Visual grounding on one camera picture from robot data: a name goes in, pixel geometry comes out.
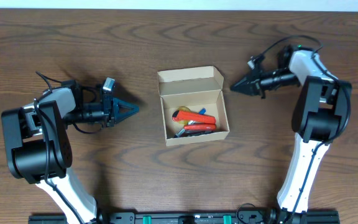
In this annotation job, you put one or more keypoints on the black mounting rail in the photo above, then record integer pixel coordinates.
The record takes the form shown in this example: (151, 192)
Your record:
(247, 215)

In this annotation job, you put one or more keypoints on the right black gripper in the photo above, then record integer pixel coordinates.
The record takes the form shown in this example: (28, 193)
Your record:
(258, 83)

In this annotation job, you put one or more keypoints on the red black stapler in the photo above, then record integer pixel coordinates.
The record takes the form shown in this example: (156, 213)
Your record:
(198, 127)

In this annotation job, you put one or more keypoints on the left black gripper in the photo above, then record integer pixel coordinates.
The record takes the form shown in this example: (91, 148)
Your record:
(109, 112)

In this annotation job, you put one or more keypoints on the blue marker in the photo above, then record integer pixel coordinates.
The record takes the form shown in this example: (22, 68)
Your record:
(193, 117)

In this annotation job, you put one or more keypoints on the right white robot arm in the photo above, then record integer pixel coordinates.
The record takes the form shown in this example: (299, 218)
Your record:
(320, 116)

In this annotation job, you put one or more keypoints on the yellow tape roll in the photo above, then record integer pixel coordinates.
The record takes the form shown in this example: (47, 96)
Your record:
(183, 120)

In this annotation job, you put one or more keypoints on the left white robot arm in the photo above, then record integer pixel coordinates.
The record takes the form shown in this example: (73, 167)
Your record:
(38, 150)

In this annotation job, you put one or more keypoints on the orange utility knife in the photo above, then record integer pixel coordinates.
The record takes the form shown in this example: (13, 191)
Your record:
(208, 119)

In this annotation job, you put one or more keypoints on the open cardboard box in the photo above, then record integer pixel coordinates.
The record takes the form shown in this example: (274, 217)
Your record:
(196, 89)

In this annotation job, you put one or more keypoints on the black white marker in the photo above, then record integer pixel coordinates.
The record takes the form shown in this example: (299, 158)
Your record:
(191, 133)

